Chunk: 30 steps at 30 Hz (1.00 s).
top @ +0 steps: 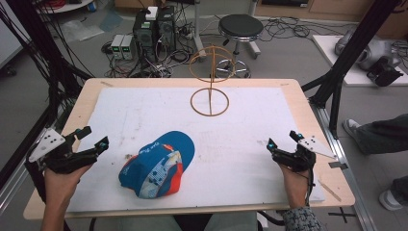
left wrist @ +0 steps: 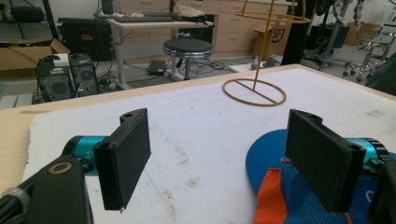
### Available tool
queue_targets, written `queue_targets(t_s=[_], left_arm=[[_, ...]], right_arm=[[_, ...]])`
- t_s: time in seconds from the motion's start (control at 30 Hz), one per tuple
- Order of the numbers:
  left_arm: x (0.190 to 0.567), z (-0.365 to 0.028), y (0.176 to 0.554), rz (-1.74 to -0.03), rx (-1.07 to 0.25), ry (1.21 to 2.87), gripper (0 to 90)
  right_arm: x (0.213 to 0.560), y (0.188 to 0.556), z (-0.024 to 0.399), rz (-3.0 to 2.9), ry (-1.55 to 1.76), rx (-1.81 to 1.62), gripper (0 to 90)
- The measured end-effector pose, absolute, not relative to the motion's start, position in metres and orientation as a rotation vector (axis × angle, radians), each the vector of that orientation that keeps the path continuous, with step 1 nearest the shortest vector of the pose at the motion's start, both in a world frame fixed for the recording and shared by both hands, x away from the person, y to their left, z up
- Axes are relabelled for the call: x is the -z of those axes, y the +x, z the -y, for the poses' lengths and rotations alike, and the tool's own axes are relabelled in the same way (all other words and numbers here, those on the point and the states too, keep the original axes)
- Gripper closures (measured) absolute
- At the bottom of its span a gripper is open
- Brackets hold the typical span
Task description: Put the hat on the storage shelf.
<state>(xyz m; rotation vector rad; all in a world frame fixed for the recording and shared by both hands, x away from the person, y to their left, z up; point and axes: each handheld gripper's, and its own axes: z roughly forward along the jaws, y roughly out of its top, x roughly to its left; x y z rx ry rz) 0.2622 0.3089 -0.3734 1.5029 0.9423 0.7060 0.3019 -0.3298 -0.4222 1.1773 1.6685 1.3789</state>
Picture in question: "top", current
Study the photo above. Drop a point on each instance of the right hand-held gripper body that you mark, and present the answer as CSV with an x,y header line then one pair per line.
x,y
300,159

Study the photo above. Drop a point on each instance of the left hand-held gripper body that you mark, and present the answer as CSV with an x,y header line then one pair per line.
x,y
61,159

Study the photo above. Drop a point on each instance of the blue printed cap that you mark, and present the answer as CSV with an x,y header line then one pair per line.
x,y
160,166

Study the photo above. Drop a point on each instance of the person's right hand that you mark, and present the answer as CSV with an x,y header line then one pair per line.
x,y
295,186

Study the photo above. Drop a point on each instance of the person's left hand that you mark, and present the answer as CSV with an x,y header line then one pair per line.
x,y
59,187

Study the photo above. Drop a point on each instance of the black tape strip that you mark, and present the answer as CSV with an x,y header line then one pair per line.
x,y
338,165

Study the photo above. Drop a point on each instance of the thin wooden strip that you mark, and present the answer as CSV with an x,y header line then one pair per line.
x,y
329,191

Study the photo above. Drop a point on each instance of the black tape cross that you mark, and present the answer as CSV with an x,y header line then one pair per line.
x,y
342,215

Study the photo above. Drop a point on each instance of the white table mat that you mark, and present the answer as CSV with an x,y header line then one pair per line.
x,y
192,144

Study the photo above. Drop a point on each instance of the white floor platform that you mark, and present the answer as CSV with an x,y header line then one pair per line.
x,y
327,51

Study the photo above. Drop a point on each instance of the grey power supply unit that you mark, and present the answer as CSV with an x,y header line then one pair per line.
x,y
116,46
127,47

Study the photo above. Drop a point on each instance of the black device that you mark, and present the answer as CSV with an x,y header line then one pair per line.
x,y
383,72

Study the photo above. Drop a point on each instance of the black computer tower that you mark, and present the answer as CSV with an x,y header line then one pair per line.
x,y
166,29
144,35

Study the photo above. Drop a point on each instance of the grey rounded device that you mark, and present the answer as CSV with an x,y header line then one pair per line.
x,y
375,51

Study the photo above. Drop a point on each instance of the black round stool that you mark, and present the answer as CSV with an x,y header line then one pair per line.
x,y
240,27

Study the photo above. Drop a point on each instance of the white round table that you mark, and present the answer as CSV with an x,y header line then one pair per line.
x,y
64,5

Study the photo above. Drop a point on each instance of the white box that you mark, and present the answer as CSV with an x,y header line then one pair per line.
x,y
152,13

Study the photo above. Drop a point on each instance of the grey stand pole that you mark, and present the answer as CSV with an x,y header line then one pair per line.
x,y
198,29

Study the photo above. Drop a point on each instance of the aluminium rail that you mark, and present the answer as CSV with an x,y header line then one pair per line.
x,y
346,160
12,189

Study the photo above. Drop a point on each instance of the black metal frame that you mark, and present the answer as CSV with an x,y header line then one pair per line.
x,y
352,54
38,48

